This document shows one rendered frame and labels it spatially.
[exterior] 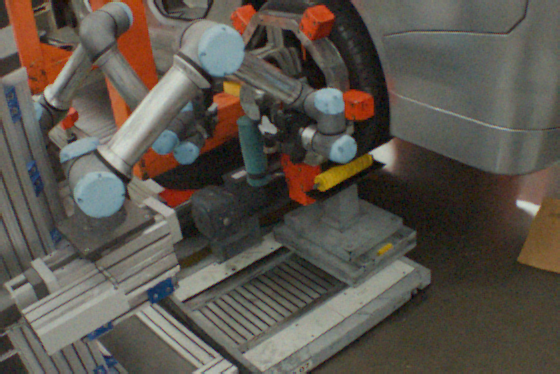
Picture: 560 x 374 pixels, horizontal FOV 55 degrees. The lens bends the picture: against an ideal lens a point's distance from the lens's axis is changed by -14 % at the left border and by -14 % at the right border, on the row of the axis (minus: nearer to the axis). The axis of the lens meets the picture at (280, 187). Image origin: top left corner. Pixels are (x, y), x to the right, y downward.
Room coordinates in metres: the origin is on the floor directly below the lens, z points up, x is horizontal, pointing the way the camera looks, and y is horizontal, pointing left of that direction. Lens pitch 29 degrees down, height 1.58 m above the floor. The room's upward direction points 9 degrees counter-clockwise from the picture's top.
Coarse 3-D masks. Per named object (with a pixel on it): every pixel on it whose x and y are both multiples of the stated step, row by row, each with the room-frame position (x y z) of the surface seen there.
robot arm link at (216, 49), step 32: (192, 32) 1.37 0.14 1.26; (224, 32) 1.31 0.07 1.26; (192, 64) 1.28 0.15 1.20; (224, 64) 1.29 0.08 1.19; (160, 96) 1.26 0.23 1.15; (192, 96) 1.30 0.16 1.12; (128, 128) 1.24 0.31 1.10; (160, 128) 1.25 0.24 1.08; (96, 160) 1.19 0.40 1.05; (128, 160) 1.21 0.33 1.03; (96, 192) 1.15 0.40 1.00
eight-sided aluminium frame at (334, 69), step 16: (256, 16) 2.06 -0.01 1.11; (272, 16) 1.99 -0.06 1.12; (288, 16) 1.98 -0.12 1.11; (256, 32) 2.10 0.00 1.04; (320, 48) 1.83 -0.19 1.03; (320, 64) 1.80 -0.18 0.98; (336, 64) 1.79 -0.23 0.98; (336, 80) 1.76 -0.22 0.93; (352, 128) 1.79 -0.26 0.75; (288, 144) 2.02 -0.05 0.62; (304, 160) 1.93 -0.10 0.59; (320, 160) 1.86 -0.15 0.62
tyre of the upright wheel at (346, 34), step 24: (288, 0) 2.04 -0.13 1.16; (312, 0) 1.96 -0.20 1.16; (336, 0) 1.98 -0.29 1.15; (336, 24) 1.86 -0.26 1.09; (360, 24) 1.89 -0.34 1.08; (360, 48) 1.81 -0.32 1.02; (360, 72) 1.78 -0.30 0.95; (384, 96) 1.80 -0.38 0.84; (384, 120) 1.81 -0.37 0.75; (360, 144) 1.81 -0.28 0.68
